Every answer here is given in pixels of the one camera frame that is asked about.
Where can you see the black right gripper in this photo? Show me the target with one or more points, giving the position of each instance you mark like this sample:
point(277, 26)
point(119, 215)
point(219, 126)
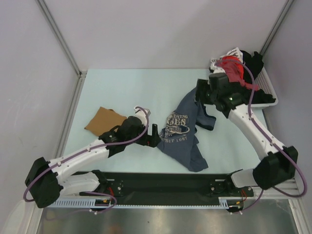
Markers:
point(202, 85)

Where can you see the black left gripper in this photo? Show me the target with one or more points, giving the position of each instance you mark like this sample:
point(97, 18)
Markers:
point(150, 141)

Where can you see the blue printed garment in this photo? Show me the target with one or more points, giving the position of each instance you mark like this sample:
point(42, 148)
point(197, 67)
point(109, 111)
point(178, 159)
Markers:
point(178, 139)

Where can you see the tan ribbed tank top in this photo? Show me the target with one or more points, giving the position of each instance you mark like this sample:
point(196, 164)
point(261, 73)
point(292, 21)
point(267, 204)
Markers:
point(103, 121)

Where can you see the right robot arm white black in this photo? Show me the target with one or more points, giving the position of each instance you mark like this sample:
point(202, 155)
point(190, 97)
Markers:
point(277, 162)

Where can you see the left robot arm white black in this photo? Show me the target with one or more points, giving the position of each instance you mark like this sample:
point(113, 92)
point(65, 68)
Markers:
point(49, 180)

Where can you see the pink garment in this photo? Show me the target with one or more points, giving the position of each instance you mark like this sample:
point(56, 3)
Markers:
point(235, 72)

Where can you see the red garment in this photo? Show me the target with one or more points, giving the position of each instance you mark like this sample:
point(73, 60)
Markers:
point(248, 84)

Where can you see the white black printed garment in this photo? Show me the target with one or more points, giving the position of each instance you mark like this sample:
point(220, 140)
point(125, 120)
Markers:
point(235, 53)

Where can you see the grey plastic laundry basket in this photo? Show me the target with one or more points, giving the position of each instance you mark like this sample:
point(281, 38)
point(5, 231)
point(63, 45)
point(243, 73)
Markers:
point(265, 85)

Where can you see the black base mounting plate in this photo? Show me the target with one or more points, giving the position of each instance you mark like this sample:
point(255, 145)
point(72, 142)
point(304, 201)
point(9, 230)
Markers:
point(198, 189)

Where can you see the left side aluminium rail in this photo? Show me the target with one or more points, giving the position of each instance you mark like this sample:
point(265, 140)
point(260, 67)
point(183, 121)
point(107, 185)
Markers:
point(70, 115)

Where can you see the white slotted cable duct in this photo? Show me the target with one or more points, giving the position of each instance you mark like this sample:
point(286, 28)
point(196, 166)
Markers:
point(103, 203)

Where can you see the right aluminium frame post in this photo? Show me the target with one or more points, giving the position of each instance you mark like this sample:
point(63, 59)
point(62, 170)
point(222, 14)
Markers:
point(276, 26)

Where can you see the aluminium frame post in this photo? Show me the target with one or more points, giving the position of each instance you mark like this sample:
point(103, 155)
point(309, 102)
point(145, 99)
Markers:
point(276, 26)
point(58, 35)

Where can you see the front aluminium frame rail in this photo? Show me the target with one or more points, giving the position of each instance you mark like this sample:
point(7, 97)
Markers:
point(289, 186)

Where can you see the left aluminium frame post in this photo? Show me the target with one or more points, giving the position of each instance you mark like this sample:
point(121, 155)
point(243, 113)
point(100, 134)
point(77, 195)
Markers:
point(58, 35)

